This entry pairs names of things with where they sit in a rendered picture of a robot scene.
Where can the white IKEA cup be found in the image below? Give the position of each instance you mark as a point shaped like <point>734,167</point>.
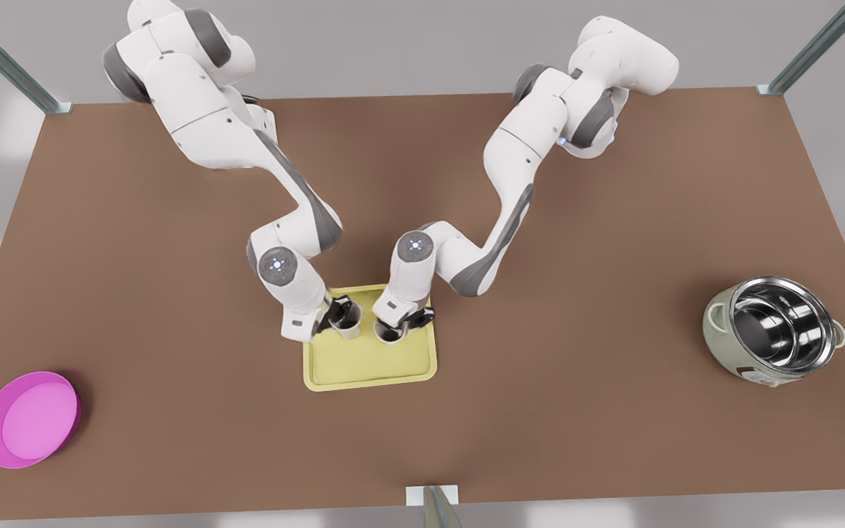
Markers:
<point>387,334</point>
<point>350,321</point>

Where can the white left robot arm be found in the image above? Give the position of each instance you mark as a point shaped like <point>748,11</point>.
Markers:
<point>532,147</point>

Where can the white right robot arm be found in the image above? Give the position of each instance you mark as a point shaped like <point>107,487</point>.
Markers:
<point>202,110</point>

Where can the yellow rectangular tray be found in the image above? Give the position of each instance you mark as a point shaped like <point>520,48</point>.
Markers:
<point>371,359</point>

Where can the pink round bowl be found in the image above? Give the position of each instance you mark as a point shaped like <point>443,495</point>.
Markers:
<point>28,419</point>

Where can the steel rice cooker pot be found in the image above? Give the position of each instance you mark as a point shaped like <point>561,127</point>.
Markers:
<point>774,330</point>

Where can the silver frame post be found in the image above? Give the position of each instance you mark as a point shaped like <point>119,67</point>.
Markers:
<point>433,507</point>
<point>815,45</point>
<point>4,62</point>

